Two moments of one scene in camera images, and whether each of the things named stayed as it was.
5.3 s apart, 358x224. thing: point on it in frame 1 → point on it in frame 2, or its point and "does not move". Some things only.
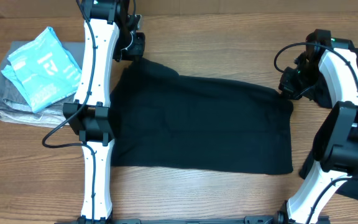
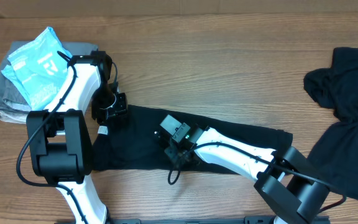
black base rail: x=252 y=220 does not move
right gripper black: x=286 y=86 → x=171 y=152
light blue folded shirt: x=44 y=71 does not move
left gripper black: x=137 y=50 → x=121 y=109
